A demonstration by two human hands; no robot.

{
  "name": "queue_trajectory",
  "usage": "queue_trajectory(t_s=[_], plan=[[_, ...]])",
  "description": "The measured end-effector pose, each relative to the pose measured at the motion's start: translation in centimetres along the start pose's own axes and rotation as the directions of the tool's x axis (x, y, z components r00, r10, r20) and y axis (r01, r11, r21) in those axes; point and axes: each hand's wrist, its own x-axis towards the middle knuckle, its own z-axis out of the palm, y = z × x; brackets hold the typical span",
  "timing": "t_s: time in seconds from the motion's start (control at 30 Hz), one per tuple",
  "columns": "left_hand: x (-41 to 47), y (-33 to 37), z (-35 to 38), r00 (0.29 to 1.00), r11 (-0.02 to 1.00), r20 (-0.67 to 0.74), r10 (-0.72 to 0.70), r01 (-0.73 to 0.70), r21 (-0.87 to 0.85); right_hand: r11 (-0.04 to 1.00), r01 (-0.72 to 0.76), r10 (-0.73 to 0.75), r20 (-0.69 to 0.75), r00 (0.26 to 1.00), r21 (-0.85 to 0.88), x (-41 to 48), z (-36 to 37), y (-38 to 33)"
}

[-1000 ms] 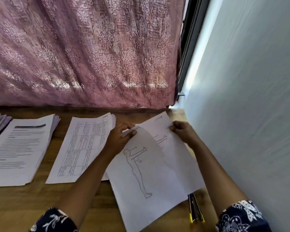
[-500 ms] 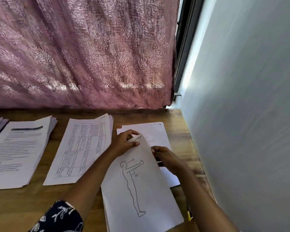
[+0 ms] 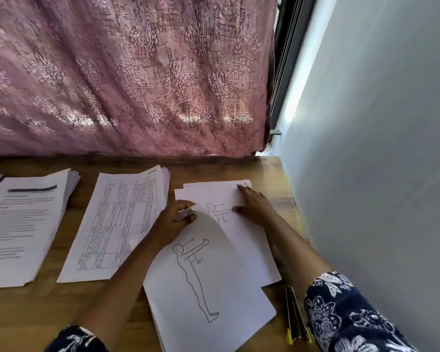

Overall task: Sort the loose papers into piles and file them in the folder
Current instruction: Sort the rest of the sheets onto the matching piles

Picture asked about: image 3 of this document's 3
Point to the person's right forearm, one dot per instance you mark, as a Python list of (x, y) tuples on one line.
[(297, 253)]

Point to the stack of table-printed sheets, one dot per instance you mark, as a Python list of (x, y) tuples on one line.
[(114, 223)]

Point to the silver yellow black stapler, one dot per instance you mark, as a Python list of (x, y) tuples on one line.
[(295, 315)]

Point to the person's right hand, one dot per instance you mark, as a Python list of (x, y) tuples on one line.
[(258, 207)]

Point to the pink patterned curtain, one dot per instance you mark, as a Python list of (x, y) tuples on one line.
[(125, 69)]

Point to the person's left forearm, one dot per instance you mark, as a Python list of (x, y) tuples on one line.
[(121, 289)]

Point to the stack with dark header bar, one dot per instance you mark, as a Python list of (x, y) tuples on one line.
[(22, 231)]

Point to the dark window frame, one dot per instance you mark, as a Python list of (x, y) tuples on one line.
[(290, 47)]

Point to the body figure paper stack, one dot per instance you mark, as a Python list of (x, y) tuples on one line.
[(227, 304)]

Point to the person's left hand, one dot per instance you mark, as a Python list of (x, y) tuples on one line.
[(172, 225)]

